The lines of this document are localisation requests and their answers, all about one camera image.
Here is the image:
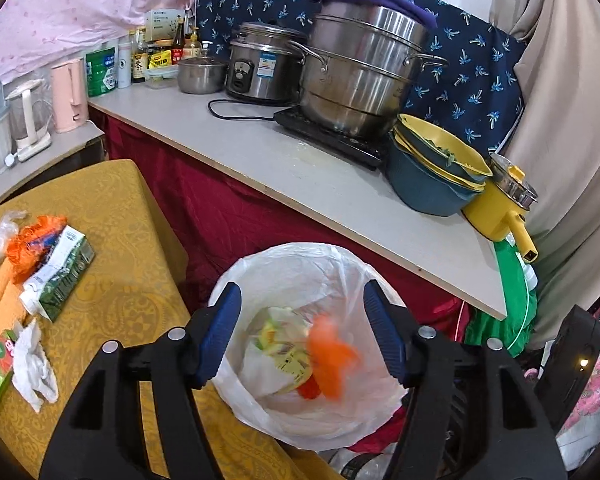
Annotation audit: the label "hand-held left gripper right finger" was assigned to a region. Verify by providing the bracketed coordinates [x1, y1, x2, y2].
[362, 280, 568, 480]

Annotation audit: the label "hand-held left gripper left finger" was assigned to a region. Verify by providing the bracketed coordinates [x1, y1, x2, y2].
[39, 281, 243, 480]

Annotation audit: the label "plain orange plastic bag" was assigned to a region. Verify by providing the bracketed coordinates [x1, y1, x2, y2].
[307, 314, 362, 402]

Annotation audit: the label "waste bin with white liner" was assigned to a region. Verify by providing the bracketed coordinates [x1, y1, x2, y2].
[207, 242, 411, 451]

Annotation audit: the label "white tissue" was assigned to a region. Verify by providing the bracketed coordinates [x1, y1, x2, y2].
[12, 320, 61, 406]

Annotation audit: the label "yellow knitted cloth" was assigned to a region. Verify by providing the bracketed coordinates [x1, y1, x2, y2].
[0, 284, 31, 333]

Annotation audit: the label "printed orange plastic bag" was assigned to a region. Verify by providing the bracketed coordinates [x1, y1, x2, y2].
[5, 215, 61, 283]

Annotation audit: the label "orange foam net sheet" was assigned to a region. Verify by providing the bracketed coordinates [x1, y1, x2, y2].
[0, 259, 18, 297]

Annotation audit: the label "yellow green snack wrapper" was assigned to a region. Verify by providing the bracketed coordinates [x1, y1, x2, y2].
[252, 307, 313, 392]

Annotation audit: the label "green plastic bag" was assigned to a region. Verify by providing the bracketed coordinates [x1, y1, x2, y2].
[464, 240, 538, 358]

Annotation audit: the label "yellow patterned tablecloth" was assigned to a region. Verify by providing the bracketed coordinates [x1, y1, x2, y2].
[0, 159, 346, 480]

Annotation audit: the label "dark red cloth skirt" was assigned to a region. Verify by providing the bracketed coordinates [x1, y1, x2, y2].
[102, 112, 473, 456]

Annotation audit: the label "clear plastic bottle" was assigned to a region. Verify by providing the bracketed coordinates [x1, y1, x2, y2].
[325, 442, 398, 480]

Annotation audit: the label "blue plastic basin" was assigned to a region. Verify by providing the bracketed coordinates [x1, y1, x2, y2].
[385, 135, 476, 217]

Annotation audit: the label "yellow electric pot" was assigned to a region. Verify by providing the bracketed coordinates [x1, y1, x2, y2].
[462, 152, 539, 264]

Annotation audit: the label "black induction cooker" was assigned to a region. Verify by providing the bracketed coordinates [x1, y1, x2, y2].
[273, 105, 396, 171]

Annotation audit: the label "stacked blue yellow basins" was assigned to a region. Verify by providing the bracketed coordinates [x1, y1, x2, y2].
[392, 114, 494, 193]

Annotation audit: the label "beige curtain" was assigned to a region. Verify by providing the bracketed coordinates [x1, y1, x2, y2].
[490, 0, 600, 351]

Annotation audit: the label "small steel pot with lid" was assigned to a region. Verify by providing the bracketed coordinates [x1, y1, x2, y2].
[176, 41, 229, 95]

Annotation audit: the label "large steel steamer pot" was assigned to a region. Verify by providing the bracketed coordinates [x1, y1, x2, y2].
[286, 0, 448, 140]

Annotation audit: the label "clear food container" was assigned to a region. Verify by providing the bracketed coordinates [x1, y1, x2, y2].
[145, 65, 180, 89]

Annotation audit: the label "steel rice cooker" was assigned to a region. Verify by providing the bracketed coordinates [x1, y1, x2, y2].
[225, 21, 308, 107]

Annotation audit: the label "navy leaf print cloth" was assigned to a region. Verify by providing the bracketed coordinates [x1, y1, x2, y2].
[195, 0, 528, 156]

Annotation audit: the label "pink electric kettle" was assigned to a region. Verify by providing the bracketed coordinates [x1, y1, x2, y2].
[50, 58, 89, 134]

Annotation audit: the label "dark sauce bottle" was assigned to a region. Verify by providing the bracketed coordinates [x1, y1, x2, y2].
[131, 27, 148, 84]

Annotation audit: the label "white bottle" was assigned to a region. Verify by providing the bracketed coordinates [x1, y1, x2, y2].
[116, 39, 133, 89]

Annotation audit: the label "green white paper box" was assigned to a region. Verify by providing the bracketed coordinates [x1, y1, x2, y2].
[85, 47, 117, 97]

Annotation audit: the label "white glass kettle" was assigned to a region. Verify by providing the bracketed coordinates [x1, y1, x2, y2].
[5, 80, 53, 162]

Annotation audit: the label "white carton box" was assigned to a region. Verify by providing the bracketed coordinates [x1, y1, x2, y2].
[146, 8, 181, 43]

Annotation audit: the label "pink dotted curtain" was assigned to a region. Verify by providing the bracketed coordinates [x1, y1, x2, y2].
[0, 0, 241, 86]

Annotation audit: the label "black power cord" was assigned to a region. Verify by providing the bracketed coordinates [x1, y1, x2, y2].
[208, 98, 281, 122]

